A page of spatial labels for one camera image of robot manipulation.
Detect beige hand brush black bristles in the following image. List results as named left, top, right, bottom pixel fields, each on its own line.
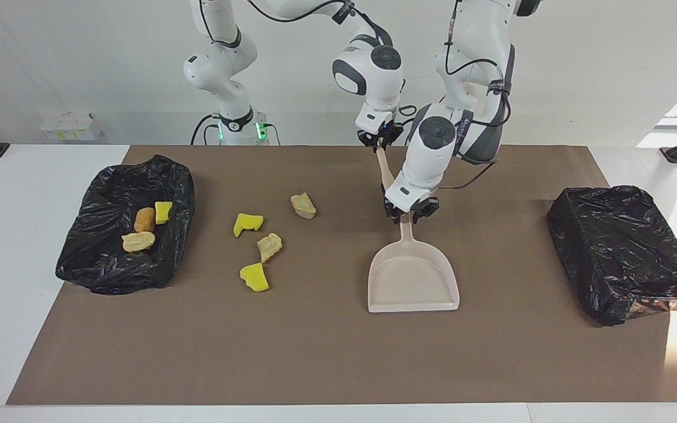
left=376, top=145, right=397, bottom=203

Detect brown table mat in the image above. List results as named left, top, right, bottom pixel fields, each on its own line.
left=6, top=145, right=677, bottom=406

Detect pale beige bread chunk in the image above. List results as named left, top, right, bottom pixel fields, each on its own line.
left=290, top=193, right=317, bottom=220

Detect black trash bag bin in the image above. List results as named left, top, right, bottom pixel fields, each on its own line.
left=55, top=155, right=196, bottom=296

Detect white wall box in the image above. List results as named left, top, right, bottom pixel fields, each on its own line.
left=40, top=112, right=103, bottom=142

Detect toy croissant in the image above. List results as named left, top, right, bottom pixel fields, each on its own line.
left=122, top=231, right=156, bottom=253

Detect beige pastry piece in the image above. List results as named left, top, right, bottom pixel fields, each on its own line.
left=256, top=233, right=284, bottom=263

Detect black bag over cardboard box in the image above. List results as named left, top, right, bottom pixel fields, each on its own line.
left=547, top=185, right=677, bottom=327

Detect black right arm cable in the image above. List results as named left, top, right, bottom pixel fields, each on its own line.
left=247, top=0, right=419, bottom=118

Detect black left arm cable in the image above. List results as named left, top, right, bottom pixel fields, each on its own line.
left=438, top=0, right=513, bottom=190

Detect black right base cables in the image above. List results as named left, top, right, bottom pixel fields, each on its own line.
left=190, top=113, right=281, bottom=146

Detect orange brown bread roll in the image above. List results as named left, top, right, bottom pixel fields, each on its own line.
left=133, top=207, right=156, bottom=233

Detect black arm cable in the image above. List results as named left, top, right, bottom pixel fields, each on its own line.
left=247, top=0, right=419, bottom=118
left=438, top=0, right=513, bottom=190

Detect beige plastic dustpan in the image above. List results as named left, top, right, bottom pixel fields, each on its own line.
left=367, top=216, right=461, bottom=314

